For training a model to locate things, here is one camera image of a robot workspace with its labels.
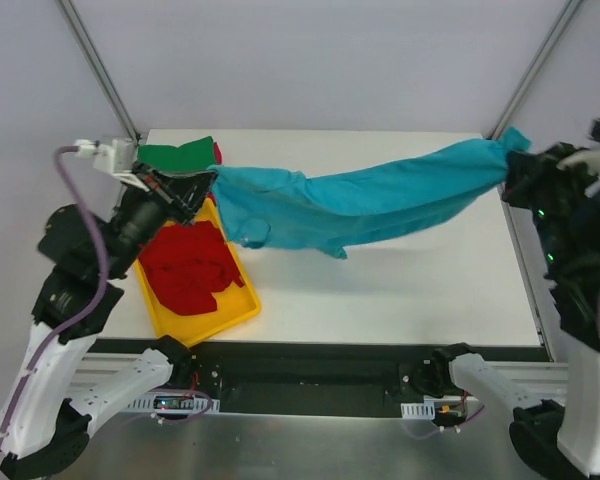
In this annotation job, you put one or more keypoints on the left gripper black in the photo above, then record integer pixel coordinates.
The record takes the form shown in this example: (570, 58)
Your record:
(165, 192)

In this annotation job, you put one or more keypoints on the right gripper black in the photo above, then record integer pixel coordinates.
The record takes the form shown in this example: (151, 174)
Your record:
(522, 178)

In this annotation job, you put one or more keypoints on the teal t shirt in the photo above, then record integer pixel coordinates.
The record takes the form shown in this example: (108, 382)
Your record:
(281, 209)

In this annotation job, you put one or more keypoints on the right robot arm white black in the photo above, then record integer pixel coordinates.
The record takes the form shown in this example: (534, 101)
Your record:
(556, 440)

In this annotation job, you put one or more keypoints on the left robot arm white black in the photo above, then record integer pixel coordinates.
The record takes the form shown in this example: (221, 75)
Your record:
(44, 429)

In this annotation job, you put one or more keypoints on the folded green t shirt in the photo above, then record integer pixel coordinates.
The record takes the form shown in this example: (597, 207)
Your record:
(192, 156)

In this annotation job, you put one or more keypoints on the folded pink t shirt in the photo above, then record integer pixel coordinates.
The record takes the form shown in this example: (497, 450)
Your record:
(217, 154)

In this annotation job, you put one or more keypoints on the red t shirt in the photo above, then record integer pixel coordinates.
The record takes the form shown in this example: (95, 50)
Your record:
(186, 266)

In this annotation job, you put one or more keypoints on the yellow plastic tray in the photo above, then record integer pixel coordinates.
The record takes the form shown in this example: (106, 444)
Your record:
(234, 305)

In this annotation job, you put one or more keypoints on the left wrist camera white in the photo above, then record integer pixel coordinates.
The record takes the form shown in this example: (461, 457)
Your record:
(114, 158)

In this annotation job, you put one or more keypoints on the left aluminium frame post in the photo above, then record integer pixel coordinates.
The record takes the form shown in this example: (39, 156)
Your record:
(86, 45)

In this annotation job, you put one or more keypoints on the aluminium frame post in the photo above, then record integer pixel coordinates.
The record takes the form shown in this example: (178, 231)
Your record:
(86, 45)
(566, 16)

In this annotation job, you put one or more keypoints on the right aluminium frame post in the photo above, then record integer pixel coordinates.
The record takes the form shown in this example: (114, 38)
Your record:
(566, 16)

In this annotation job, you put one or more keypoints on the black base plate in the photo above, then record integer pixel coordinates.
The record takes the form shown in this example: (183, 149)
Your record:
(340, 380)

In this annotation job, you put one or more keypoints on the front aluminium rail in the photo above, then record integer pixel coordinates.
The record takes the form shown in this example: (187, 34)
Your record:
(94, 368)

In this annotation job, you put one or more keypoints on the left white cable duct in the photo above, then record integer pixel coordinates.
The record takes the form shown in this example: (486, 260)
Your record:
(172, 405)

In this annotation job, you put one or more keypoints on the white cable duct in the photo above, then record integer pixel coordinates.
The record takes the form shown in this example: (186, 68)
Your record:
(418, 411)
(172, 405)

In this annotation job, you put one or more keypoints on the right white cable duct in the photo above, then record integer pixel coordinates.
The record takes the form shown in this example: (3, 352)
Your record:
(418, 411)

